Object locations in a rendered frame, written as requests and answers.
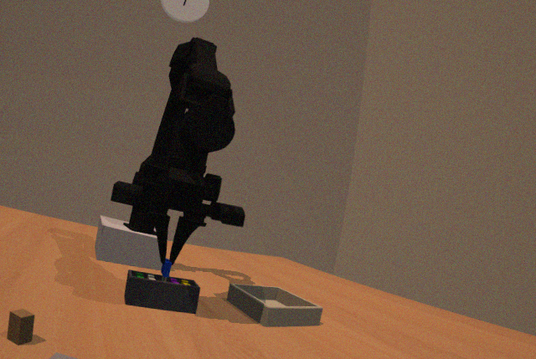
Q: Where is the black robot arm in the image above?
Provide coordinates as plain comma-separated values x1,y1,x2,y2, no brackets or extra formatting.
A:
123,38,235,236

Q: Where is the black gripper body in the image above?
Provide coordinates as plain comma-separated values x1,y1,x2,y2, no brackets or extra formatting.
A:
111,151,245,228

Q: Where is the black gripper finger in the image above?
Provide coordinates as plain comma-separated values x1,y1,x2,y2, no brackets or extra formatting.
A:
169,216,206,265
146,209,170,264

